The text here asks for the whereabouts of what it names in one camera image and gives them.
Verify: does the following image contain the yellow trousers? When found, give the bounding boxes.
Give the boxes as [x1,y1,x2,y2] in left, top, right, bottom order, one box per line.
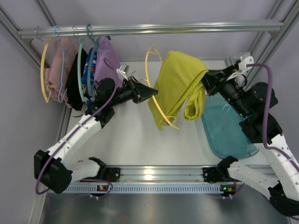
[148,51,208,131]

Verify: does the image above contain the yellow hanger with trousers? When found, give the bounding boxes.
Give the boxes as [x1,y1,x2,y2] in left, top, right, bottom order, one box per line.
[144,45,180,130]

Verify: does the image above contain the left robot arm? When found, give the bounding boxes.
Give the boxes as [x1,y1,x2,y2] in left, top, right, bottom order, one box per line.
[34,77,158,194]

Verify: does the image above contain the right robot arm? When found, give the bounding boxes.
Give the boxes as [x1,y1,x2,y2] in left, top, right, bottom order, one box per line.
[202,63,299,219]

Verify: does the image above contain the mint green hanger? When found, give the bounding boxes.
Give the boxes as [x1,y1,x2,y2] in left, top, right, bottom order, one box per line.
[77,37,85,103]

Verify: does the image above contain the teal blue hanger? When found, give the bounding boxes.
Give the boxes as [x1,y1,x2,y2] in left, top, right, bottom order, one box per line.
[86,23,100,98]

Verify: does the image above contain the light blue hanger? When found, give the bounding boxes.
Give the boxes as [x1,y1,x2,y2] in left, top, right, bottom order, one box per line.
[53,25,79,103]

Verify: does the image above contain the empty yellow hanger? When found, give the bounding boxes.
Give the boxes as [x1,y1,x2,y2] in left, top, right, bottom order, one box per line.
[35,26,52,103]

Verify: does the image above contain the purple garment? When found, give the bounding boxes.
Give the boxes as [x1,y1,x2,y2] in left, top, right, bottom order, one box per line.
[94,36,122,87]

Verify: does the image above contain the teal plastic bin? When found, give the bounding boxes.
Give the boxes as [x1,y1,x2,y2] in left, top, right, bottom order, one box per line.
[201,94,259,160]

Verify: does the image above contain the blue patterned garment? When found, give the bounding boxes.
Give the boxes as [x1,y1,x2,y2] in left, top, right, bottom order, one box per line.
[81,47,97,106]

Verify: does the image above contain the black garment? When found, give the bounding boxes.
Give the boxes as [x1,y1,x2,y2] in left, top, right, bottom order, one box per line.
[65,53,83,111]

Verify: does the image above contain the pink garment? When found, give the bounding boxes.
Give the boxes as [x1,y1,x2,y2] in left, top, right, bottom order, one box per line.
[45,37,78,108]

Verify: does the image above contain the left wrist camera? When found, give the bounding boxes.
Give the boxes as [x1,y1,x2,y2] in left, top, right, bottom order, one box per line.
[116,64,129,80]

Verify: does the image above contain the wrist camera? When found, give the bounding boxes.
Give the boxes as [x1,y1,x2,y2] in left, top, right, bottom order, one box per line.
[227,54,254,81]
[116,64,129,80]

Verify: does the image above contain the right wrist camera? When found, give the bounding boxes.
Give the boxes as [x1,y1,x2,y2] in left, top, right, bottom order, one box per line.
[227,54,254,81]

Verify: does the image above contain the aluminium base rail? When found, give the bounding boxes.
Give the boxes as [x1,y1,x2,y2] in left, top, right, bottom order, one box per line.
[107,165,216,184]

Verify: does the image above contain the aluminium hanging rail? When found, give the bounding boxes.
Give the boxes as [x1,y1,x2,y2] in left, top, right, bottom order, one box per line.
[17,20,284,39]

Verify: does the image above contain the slotted cable duct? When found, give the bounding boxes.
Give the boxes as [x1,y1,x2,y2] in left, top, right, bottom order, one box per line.
[63,183,236,194]

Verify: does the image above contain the right frame post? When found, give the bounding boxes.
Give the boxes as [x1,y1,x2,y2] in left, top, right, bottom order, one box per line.
[245,0,299,80]

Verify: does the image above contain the frame post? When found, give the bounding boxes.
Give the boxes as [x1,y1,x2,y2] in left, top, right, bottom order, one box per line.
[0,4,42,68]
[245,0,299,80]

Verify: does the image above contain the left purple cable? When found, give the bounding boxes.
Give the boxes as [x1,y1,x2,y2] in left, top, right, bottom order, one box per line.
[35,57,117,196]

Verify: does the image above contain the left frame post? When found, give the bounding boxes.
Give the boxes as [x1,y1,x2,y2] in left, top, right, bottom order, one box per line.
[0,4,42,68]

